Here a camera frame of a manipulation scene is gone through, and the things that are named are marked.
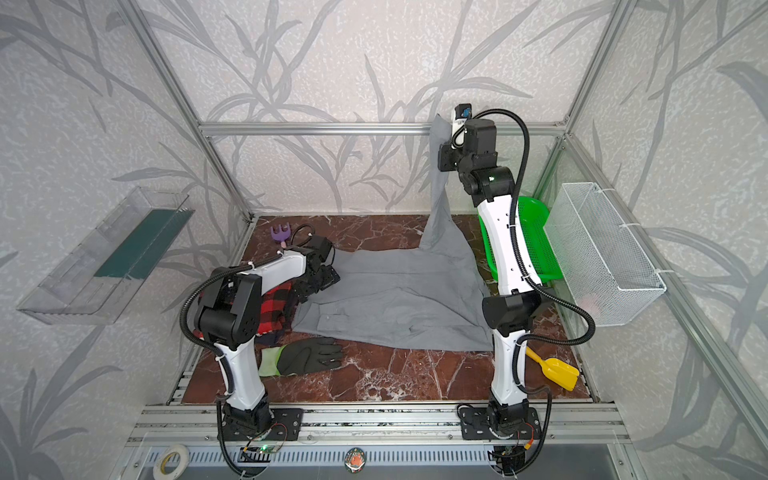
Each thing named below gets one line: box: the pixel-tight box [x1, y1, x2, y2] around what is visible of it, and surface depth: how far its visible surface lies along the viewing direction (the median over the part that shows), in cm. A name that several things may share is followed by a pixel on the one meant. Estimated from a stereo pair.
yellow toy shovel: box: [525, 346, 580, 392], surface depth 83 cm
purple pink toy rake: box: [270, 222, 291, 249], surface depth 117 cm
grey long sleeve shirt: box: [292, 114, 493, 351], surface depth 95 cm
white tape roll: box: [152, 444, 190, 480], surface depth 69 cm
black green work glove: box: [258, 336, 344, 377], surface depth 86 cm
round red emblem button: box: [344, 447, 367, 474], surface depth 71 cm
